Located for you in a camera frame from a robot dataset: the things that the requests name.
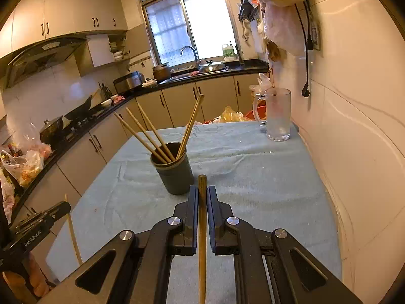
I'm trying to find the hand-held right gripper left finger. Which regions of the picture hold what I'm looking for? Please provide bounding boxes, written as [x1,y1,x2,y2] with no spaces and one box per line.
[38,185,200,304]

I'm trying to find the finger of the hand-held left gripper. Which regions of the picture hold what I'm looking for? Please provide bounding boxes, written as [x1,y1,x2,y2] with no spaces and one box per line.
[9,201,72,233]

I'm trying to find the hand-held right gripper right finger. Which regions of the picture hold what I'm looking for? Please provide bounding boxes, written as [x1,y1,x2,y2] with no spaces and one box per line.
[206,185,364,304]

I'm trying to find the tan wooden chopstick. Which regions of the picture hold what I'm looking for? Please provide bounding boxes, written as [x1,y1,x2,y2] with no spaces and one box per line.
[175,97,201,161]
[126,107,173,163]
[137,103,176,161]
[114,112,167,164]
[177,94,205,160]
[64,194,83,267]
[198,174,208,304]

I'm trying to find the dark cylindrical utensil holder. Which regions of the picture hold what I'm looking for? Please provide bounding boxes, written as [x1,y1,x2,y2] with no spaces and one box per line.
[150,142,195,196]

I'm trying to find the person's left hand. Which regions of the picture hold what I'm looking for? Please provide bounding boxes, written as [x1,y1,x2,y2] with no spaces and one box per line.
[28,253,54,296]

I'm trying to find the plastic bag of fruit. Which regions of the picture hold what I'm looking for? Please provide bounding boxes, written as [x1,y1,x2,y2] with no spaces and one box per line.
[0,123,53,187]

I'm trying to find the blue-grey table cloth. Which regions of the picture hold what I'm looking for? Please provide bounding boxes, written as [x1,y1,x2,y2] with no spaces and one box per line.
[46,121,344,304]

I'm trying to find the black kitchen countertop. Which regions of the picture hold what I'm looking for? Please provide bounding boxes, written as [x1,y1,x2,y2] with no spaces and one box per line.
[0,62,269,229]

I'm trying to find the lidded dark frying pan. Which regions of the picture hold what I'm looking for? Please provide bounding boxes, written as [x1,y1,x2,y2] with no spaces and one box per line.
[39,116,64,144]

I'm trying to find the gas stove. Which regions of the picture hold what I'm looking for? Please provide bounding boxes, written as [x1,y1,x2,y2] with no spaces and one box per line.
[63,114,98,134]

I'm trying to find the yellowish plastic bag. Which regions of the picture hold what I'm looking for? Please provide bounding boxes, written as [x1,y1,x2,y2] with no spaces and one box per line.
[220,106,250,123]

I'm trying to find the black wok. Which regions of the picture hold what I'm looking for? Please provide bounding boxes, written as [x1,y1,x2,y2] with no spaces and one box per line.
[64,89,102,121]

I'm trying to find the red plastic basin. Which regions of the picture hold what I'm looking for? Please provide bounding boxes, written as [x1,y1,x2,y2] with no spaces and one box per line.
[202,105,268,124]

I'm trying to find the beige lower kitchen cabinets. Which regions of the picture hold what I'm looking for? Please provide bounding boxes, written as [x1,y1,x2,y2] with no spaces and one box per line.
[19,73,269,238]

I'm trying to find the beige kitchen cabinets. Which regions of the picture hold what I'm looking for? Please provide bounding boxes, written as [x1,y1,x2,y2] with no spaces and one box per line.
[0,0,129,53]
[19,73,269,238]

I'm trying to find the clear glass mug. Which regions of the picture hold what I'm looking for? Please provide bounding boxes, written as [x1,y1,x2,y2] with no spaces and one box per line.
[252,88,292,142]

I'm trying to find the white plastic bag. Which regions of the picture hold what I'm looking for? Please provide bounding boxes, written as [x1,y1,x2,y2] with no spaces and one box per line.
[249,73,273,93]

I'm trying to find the brown cooking pot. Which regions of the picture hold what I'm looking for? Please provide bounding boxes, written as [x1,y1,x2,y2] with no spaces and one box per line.
[152,63,171,81]

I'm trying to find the metal wok lid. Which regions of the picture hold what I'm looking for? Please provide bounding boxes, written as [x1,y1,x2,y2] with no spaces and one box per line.
[198,59,229,73]

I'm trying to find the silver rice cooker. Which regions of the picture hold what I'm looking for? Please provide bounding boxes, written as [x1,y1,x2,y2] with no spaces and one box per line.
[113,71,144,94]

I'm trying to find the black range hood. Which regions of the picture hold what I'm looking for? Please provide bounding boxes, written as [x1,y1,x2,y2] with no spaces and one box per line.
[5,37,91,89]

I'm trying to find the green detergent bottle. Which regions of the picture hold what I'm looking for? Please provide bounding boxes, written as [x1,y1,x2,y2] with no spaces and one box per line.
[221,43,238,62]

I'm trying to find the chrome sink faucet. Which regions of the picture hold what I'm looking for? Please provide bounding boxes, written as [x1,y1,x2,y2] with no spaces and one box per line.
[180,46,200,64]

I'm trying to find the kitchen window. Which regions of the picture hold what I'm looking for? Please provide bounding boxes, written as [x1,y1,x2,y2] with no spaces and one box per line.
[136,0,242,67]

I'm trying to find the hanging plastic bags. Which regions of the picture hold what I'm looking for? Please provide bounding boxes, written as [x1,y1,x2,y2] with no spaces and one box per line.
[233,0,309,58]

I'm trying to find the beige upper kitchen cabinets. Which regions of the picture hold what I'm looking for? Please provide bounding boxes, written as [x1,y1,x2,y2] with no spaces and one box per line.
[0,0,129,53]

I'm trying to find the black power cable with plug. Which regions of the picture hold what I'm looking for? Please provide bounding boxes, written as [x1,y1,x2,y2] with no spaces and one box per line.
[294,2,314,99]

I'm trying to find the wall shelf with dishes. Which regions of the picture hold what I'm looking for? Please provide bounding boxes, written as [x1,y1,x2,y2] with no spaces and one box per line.
[109,35,130,61]

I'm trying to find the wall power socket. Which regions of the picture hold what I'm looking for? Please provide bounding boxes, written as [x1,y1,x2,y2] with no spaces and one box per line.
[311,13,322,51]

